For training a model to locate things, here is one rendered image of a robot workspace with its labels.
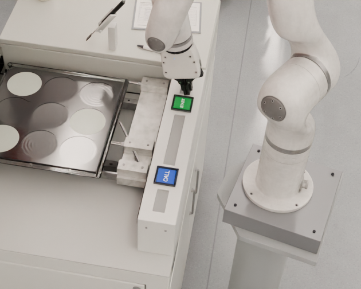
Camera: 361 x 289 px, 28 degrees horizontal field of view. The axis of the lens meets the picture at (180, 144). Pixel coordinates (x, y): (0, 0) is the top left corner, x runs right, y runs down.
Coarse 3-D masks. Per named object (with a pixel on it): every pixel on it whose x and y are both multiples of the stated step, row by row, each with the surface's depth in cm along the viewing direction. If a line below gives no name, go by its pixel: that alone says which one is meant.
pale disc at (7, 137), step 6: (0, 126) 198; (6, 126) 198; (0, 132) 196; (6, 132) 196; (12, 132) 197; (0, 138) 195; (6, 138) 195; (12, 138) 195; (18, 138) 195; (0, 144) 194; (6, 144) 194; (12, 144) 194; (0, 150) 192; (6, 150) 192
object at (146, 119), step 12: (144, 96) 211; (156, 96) 211; (144, 108) 207; (156, 108) 208; (132, 120) 204; (144, 120) 204; (156, 120) 205; (132, 132) 201; (144, 132) 201; (156, 132) 202; (132, 156) 196; (144, 156) 196; (120, 180) 191; (132, 180) 190; (144, 180) 190
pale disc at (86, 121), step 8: (80, 112) 203; (88, 112) 203; (96, 112) 203; (72, 120) 200; (80, 120) 201; (88, 120) 201; (96, 120) 201; (104, 120) 201; (72, 128) 198; (80, 128) 199; (88, 128) 199; (96, 128) 199
